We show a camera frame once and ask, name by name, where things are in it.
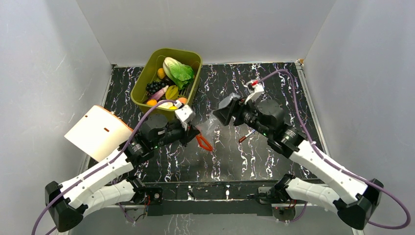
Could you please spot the olive green plastic basket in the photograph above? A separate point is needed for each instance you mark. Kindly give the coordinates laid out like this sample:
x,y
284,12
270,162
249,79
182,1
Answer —
x,y
141,91

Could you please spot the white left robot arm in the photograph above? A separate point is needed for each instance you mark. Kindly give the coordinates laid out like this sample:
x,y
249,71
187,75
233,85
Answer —
x,y
117,149

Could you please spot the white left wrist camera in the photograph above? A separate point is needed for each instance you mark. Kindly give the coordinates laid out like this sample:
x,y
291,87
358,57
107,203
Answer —
x,y
184,114

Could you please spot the orange toy fruit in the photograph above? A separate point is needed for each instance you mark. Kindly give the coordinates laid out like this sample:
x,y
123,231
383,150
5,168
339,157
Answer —
x,y
152,102

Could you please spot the white round slice toy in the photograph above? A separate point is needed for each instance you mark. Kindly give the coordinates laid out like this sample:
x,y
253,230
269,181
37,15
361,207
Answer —
x,y
166,105

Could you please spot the red cap marker pen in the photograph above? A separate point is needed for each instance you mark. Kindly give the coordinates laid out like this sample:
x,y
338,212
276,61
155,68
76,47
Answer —
x,y
246,136

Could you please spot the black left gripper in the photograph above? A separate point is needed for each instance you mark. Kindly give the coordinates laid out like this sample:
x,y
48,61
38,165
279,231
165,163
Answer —
x,y
188,135

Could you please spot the purple sweet potato toy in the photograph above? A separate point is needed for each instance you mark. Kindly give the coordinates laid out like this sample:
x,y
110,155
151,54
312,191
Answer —
x,y
159,94

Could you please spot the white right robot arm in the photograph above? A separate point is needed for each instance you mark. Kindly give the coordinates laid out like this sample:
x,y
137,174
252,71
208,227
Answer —
x,y
352,200

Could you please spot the yellow starfruit toy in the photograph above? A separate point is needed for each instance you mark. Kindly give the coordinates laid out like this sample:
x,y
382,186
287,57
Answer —
x,y
172,92

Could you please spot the dark brown plum toy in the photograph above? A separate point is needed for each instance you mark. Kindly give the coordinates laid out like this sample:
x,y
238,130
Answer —
x,y
166,80

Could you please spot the black grape bunch toy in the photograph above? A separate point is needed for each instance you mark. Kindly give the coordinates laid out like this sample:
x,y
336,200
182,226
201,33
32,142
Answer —
x,y
154,86

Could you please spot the peach toy fruit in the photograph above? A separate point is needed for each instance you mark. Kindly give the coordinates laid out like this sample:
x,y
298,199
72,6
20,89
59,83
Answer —
x,y
183,100

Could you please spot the green lettuce toy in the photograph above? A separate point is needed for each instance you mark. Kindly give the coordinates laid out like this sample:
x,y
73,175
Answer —
x,y
182,75

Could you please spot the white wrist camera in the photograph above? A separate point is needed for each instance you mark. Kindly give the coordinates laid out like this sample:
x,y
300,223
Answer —
x,y
255,88
184,114

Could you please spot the yellow-orange tangerine toy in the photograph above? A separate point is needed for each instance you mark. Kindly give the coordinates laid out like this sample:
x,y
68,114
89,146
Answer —
x,y
161,73

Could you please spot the clear zip bag orange zipper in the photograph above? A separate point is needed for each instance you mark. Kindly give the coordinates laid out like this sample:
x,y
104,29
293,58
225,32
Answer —
x,y
207,128

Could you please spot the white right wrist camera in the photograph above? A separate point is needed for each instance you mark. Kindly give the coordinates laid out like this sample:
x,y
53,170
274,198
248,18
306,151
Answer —
x,y
255,88

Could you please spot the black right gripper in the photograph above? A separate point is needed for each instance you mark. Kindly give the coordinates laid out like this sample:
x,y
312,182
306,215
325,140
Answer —
x,y
236,111

